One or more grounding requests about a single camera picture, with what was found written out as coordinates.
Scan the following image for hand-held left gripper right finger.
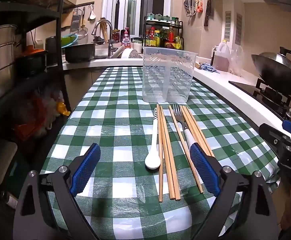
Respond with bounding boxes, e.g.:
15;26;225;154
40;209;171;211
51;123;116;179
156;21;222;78
189;142;279;240

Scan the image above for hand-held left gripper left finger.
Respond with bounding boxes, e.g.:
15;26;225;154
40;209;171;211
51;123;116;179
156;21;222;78
13;143;101;240

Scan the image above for white spoon striped handle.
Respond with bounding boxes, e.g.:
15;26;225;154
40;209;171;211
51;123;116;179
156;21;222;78
145;107;161;170

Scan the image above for metal fork white handle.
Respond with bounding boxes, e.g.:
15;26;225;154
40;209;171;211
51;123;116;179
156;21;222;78
172;104;194;147

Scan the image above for clear plastic utensil holder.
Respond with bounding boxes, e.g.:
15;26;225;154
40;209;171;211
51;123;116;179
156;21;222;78
142;46;198;103

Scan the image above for black gas stove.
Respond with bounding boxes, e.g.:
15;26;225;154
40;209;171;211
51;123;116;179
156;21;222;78
229;79;291;130

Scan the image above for dark wok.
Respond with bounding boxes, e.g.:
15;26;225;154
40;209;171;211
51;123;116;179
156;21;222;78
251;54;291;95

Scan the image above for green checked tablecloth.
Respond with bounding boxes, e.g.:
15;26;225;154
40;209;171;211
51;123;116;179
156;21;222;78
39;66;281;240

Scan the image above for yellow plastic bag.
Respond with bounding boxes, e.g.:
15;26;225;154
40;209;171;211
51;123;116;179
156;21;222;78
56;101;70;117

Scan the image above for red plastic bag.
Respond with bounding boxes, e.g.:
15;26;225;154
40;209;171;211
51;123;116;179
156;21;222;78
13;97;51;143

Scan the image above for steel wok lid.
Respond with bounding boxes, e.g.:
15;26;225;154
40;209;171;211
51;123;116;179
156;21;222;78
258;46;291;77

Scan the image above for clear plastic bottle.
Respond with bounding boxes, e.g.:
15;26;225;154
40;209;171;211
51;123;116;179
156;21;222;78
229;44;246;77

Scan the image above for crumpled clear plastic bag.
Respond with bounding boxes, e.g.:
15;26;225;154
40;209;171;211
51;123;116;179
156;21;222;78
36;89;64;130

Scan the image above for white tube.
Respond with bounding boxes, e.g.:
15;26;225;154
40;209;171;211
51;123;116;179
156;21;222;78
1;191;18;207

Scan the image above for beige box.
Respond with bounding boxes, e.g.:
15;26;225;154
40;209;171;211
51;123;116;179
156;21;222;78
0;140;17;180

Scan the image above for plastic oil jug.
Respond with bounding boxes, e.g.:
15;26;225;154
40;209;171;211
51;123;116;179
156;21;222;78
212;39;231;72

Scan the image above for blue cloth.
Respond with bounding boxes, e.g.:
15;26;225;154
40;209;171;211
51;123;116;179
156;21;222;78
200;62;221;74

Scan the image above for black cooking pot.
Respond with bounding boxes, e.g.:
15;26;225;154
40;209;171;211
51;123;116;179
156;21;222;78
65;43;96;63

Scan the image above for black pot orange lid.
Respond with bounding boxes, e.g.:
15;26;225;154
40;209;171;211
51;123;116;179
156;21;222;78
17;45;48;77

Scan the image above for white plate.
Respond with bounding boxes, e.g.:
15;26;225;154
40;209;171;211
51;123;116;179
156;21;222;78
112;45;126;58

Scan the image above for dark grey canister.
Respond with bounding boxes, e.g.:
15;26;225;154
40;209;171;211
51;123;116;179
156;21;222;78
46;36;61;65

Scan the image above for white perforated lid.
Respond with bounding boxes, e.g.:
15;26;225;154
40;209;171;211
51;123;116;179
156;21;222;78
121;48;144;59

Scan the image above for steel kitchen faucet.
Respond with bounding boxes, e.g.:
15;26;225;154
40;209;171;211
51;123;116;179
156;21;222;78
92;19;115;57

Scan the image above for green plastic basin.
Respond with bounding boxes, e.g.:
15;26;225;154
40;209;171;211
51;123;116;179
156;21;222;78
61;34;79;48

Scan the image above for black shelf rack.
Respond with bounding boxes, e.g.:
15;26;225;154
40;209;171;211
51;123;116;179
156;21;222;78
0;0;72;205

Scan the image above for black spice rack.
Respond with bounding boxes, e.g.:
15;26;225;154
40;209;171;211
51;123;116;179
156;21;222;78
143;16;184;50

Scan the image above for hanging cleaver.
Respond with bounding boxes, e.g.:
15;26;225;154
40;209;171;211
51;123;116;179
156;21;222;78
204;0;212;27

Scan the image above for white jar green lid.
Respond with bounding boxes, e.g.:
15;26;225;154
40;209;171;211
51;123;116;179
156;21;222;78
133;38;143;52

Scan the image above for row of condiment bottles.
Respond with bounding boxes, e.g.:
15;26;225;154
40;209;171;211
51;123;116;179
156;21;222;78
144;26;184;50

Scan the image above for pink soap bottle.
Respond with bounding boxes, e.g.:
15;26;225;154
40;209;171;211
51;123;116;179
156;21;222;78
121;27;132;49

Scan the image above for large steel pot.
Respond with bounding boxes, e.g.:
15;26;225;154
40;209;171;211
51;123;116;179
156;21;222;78
0;24;23;103

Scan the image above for bundle of tan sticks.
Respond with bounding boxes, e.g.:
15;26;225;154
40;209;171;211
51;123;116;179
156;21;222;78
101;17;111;43

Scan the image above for metal grater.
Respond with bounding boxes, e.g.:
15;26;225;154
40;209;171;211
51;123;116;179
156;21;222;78
70;8;83;33

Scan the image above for hanging kitchen tools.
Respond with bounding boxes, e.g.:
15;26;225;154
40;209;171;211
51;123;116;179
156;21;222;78
184;0;203;17

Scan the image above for row of spice jars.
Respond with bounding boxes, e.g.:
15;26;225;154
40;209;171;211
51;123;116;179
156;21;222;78
147;13;179;24

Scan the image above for white framed window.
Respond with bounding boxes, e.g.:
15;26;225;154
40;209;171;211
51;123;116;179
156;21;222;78
103;0;172;39

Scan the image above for white wall vent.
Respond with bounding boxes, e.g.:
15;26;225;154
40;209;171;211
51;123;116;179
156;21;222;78
235;12;243;44
224;11;232;40

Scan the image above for wire strainer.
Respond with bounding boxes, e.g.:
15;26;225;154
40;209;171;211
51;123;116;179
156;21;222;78
78;26;89;39

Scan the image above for black hanging rail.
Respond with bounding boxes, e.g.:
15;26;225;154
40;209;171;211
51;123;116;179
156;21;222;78
61;1;95;13

